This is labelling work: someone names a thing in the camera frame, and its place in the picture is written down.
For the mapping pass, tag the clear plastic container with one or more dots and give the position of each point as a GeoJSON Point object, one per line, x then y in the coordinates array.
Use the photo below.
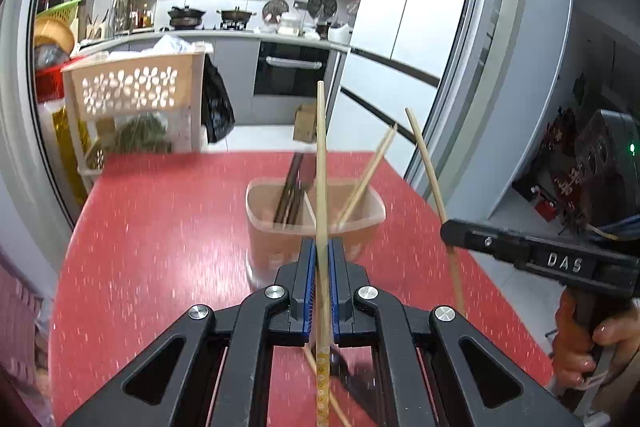
{"type": "Point", "coordinates": [265, 249]}

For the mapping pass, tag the green leafy vegetables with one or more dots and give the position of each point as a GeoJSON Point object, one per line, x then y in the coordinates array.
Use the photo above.
{"type": "Point", "coordinates": [142, 132]}

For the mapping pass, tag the black built-in oven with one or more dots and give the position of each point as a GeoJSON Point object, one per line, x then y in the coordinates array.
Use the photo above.
{"type": "Point", "coordinates": [290, 72]}

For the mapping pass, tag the red wall decoration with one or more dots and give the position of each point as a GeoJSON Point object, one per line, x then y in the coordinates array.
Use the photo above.
{"type": "Point", "coordinates": [565, 152]}

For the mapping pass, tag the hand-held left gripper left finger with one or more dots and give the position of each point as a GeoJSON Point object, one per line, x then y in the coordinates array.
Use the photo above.
{"type": "Point", "coordinates": [310, 292]}

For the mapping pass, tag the clear plastic bag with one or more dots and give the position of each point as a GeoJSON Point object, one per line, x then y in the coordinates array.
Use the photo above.
{"type": "Point", "coordinates": [172, 44]}

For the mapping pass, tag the yellow oil bottle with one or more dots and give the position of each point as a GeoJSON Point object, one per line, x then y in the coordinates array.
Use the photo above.
{"type": "Point", "coordinates": [64, 142]}

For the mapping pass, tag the black plastic bag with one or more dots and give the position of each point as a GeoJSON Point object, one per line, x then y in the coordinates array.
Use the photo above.
{"type": "Point", "coordinates": [217, 102]}

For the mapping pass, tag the yellow bowl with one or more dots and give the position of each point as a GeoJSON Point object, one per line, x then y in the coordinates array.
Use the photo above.
{"type": "Point", "coordinates": [52, 36]}

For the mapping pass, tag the round steamer rack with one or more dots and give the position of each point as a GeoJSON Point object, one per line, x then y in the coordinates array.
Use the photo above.
{"type": "Point", "coordinates": [275, 10]}
{"type": "Point", "coordinates": [322, 4]}

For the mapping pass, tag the wooden chopstick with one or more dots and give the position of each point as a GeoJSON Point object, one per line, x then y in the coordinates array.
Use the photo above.
{"type": "Point", "coordinates": [431, 177]}
{"type": "Point", "coordinates": [372, 167]}
{"type": "Point", "coordinates": [337, 406]}

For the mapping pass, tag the beige flower-cutout storage cart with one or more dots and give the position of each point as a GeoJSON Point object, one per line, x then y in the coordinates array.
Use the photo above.
{"type": "Point", "coordinates": [130, 84]}

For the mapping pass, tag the black wok with lid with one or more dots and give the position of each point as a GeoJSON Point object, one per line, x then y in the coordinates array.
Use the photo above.
{"type": "Point", "coordinates": [236, 16]}

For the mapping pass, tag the green plastic basket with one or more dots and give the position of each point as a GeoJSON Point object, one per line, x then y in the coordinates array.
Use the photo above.
{"type": "Point", "coordinates": [60, 9]}

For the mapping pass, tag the red boxes on floor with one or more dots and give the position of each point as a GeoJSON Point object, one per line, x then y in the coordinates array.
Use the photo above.
{"type": "Point", "coordinates": [542, 203]}

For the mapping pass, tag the white spice rack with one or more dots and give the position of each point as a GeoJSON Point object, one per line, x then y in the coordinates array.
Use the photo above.
{"type": "Point", "coordinates": [134, 13]}

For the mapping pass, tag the white refrigerator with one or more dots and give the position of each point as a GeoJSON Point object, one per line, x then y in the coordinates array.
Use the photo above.
{"type": "Point", "coordinates": [400, 7]}

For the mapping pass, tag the person's right hand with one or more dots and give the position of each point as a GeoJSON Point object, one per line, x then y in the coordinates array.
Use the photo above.
{"type": "Point", "coordinates": [567, 352]}

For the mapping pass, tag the pink plastic chair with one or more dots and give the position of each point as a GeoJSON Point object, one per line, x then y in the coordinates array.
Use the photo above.
{"type": "Point", "coordinates": [20, 332]}

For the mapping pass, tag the cardboard box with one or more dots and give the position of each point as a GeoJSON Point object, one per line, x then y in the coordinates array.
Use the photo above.
{"type": "Point", "coordinates": [305, 123]}

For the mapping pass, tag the dark chopsticks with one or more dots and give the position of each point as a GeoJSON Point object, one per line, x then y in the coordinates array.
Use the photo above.
{"type": "Point", "coordinates": [287, 192]}

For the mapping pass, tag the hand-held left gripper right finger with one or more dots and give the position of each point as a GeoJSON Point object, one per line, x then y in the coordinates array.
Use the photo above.
{"type": "Point", "coordinates": [336, 292]}

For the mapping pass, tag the wooden chopstick engraved end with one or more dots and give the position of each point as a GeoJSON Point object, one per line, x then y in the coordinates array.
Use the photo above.
{"type": "Point", "coordinates": [322, 182]}

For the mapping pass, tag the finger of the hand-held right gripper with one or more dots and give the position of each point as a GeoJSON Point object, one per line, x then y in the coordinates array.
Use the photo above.
{"type": "Point", "coordinates": [475, 239]}

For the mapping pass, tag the red plastic basin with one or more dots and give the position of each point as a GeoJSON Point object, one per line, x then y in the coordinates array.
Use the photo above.
{"type": "Point", "coordinates": [50, 84]}

